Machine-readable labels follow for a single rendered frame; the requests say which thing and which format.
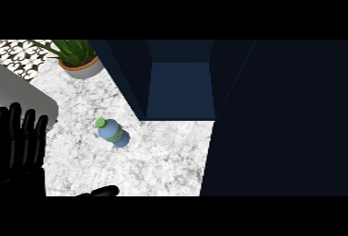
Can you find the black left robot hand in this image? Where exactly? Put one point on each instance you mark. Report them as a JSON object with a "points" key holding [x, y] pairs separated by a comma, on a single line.
{"points": [[22, 153]]}

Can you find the blue water bottle green cap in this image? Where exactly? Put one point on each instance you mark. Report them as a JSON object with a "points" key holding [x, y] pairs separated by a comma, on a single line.
{"points": [[109, 131]]}

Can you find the dark navy open cabinet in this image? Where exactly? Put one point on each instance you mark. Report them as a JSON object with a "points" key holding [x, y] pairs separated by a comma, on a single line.
{"points": [[181, 89]]}

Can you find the grey rounded appliance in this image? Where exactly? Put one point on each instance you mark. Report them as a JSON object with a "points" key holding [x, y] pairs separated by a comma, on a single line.
{"points": [[22, 92]]}

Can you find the green plant in grey pot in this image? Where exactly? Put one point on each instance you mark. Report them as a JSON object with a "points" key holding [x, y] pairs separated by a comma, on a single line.
{"points": [[81, 68]]}

